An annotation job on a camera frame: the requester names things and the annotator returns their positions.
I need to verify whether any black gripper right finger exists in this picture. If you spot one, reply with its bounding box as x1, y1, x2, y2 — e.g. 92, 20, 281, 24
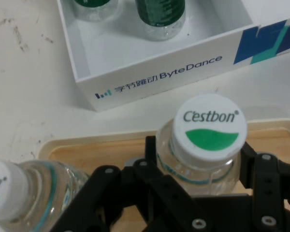
239, 142, 290, 232

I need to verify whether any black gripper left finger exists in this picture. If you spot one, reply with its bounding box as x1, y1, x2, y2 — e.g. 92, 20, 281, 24
49, 136, 199, 232

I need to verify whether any clear water bottle green label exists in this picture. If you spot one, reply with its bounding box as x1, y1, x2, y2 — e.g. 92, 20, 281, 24
0, 158, 90, 232
134, 0, 187, 42
72, 0, 119, 24
155, 93, 248, 197

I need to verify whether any wooden tray with cream rim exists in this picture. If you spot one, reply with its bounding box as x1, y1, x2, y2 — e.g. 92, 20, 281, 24
37, 119, 290, 232

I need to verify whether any white and blue cardboard box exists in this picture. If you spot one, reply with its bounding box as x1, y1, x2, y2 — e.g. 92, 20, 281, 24
56, 0, 290, 113

